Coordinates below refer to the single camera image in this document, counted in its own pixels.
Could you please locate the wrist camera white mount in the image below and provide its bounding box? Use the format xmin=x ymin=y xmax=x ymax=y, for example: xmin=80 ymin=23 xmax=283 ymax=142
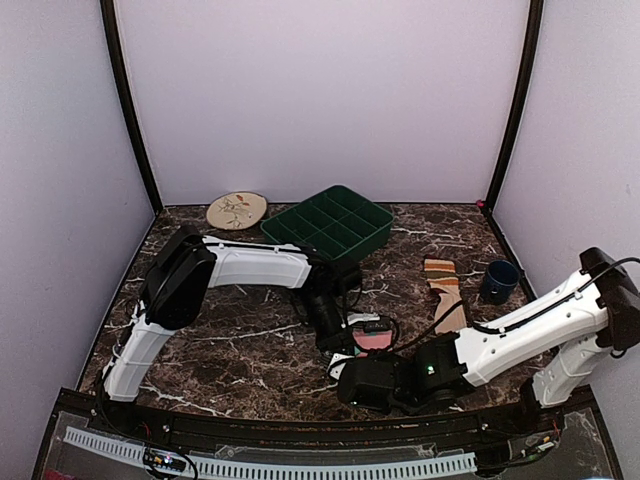
xmin=347 ymin=313 xmax=392 ymax=333
xmin=326 ymin=353 xmax=354 ymax=381

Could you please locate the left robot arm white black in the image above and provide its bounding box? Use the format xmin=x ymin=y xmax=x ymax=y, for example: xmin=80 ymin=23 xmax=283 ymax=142
xmin=101 ymin=225 xmax=361 ymax=436

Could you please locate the beige floral plate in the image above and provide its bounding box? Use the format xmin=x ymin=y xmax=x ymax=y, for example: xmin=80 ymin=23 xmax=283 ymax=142
xmin=206 ymin=192 xmax=268 ymax=231

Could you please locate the right black frame post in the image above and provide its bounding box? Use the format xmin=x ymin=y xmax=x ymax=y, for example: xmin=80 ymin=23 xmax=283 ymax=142
xmin=483 ymin=0 xmax=544 ymax=217

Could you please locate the dark blue mug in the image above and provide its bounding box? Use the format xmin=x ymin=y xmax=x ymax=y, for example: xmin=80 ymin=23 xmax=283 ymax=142
xmin=480 ymin=260 xmax=520 ymax=305

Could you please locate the black front table rail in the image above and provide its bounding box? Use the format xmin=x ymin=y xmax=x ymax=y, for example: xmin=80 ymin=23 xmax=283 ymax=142
xmin=106 ymin=402 xmax=535 ymax=449

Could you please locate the black frame post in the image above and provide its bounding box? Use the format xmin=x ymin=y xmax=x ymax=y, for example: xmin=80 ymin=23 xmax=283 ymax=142
xmin=483 ymin=0 xmax=544 ymax=217
xmin=99 ymin=0 xmax=164 ymax=216

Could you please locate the green divided organizer tray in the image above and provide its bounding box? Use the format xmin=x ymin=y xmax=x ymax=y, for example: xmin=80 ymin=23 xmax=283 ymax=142
xmin=261 ymin=185 xmax=394 ymax=262

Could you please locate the small circuit board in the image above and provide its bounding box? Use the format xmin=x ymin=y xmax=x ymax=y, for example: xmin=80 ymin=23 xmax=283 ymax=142
xmin=142 ymin=449 xmax=187 ymax=474

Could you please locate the beige striped sock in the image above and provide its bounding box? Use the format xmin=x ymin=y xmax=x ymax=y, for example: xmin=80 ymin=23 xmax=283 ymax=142
xmin=424 ymin=258 xmax=467 ymax=334

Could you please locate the pink patterned sock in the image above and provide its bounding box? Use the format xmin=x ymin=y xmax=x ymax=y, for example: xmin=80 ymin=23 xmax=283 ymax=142
xmin=352 ymin=329 xmax=393 ymax=357

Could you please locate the white slotted cable duct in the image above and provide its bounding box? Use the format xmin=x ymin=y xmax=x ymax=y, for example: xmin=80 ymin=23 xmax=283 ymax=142
xmin=62 ymin=426 xmax=478 ymax=479

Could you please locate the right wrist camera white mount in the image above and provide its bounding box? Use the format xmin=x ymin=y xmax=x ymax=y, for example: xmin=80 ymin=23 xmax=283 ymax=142
xmin=326 ymin=353 xmax=354 ymax=381

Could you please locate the left black frame post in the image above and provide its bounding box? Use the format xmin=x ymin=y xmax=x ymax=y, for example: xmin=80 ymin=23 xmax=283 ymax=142
xmin=99 ymin=0 xmax=164 ymax=216

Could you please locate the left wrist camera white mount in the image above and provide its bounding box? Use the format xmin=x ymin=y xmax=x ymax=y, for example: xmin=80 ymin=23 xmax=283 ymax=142
xmin=347 ymin=313 xmax=392 ymax=333

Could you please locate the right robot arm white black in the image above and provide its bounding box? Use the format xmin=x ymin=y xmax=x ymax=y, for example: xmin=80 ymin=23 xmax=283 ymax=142
xmin=337 ymin=247 xmax=639 ymax=434

